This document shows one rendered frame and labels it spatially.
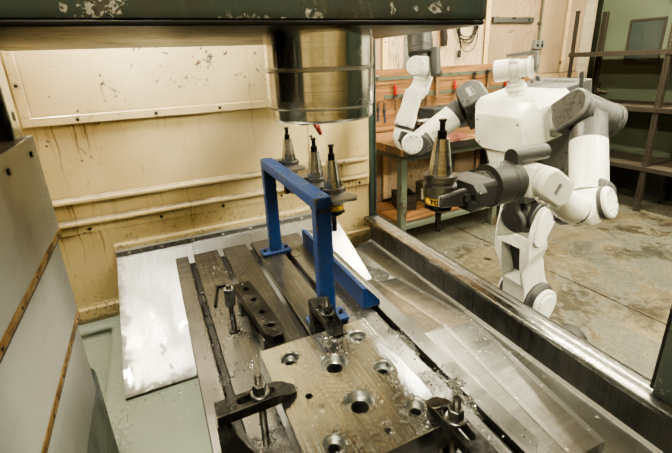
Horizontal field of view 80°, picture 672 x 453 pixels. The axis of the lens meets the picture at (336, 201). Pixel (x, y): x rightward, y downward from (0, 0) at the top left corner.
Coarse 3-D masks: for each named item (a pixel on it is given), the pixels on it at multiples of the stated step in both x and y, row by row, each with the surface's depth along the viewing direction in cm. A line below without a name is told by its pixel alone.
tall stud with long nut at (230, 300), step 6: (228, 288) 94; (228, 294) 93; (234, 294) 94; (228, 300) 94; (234, 300) 95; (228, 306) 94; (234, 312) 96; (234, 318) 96; (234, 324) 97; (234, 330) 97
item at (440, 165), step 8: (440, 144) 73; (448, 144) 73; (432, 152) 74; (440, 152) 73; (448, 152) 73; (432, 160) 74; (440, 160) 73; (448, 160) 73; (432, 168) 74; (440, 168) 73; (448, 168) 74; (440, 176) 74; (448, 176) 74
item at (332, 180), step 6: (330, 162) 94; (336, 162) 95; (330, 168) 94; (336, 168) 95; (330, 174) 95; (336, 174) 95; (324, 180) 96; (330, 180) 95; (336, 180) 95; (324, 186) 96; (330, 186) 95; (336, 186) 95
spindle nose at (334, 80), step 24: (264, 48) 57; (288, 48) 53; (312, 48) 52; (336, 48) 52; (360, 48) 54; (288, 72) 54; (312, 72) 53; (336, 72) 53; (360, 72) 55; (288, 96) 55; (312, 96) 54; (336, 96) 54; (360, 96) 56; (288, 120) 56; (312, 120) 55; (336, 120) 55
